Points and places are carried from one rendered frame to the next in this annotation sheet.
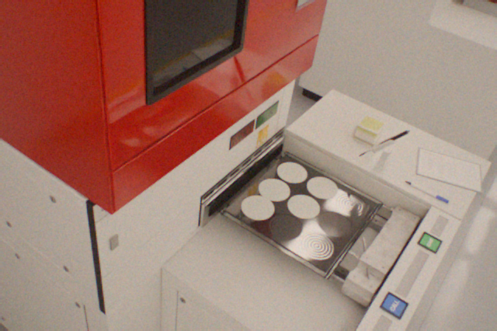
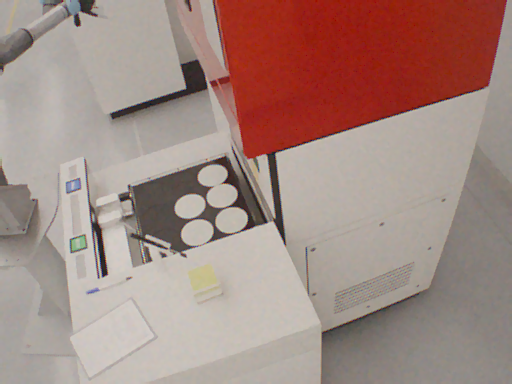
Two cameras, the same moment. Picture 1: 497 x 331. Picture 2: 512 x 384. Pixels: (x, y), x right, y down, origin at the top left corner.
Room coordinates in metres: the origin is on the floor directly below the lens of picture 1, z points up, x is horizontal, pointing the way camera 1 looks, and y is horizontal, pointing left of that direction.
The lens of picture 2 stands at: (2.00, -0.67, 2.03)
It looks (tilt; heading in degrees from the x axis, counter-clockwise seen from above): 48 degrees down; 141
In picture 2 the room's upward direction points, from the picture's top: 11 degrees counter-clockwise
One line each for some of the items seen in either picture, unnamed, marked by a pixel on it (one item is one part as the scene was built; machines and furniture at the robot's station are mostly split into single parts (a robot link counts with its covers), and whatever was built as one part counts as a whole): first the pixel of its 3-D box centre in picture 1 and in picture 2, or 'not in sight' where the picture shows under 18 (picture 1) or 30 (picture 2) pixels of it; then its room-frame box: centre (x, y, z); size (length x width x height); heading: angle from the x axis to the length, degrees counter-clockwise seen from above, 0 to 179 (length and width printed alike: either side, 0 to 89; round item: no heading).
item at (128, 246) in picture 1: (210, 175); (233, 121); (1.04, 0.10, 1.02); 0.82 x 0.03 x 0.40; 151
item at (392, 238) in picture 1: (381, 255); (116, 242); (0.98, -0.43, 0.87); 0.36 x 0.08 x 0.03; 151
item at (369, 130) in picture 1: (369, 131); (204, 283); (1.40, -0.39, 1.00); 0.07 x 0.07 x 0.07; 63
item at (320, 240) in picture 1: (303, 207); (190, 206); (1.09, -0.19, 0.90); 0.34 x 0.34 x 0.01; 61
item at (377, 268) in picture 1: (373, 266); (110, 219); (0.91, -0.39, 0.89); 0.08 x 0.03 x 0.03; 61
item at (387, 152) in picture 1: (380, 151); (161, 252); (1.26, -0.40, 1.03); 0.06 x 0.04 x 0.13; 61
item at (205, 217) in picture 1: (245, 178); (250, 183); (1.18, 0.00, 0.89); 0.44 x 0.02 x 0.10; 151
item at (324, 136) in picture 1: (382, 161); (189, 319); (1.39, -0.46, 0.89); 0.62 x 0.35 x 0.14; 61
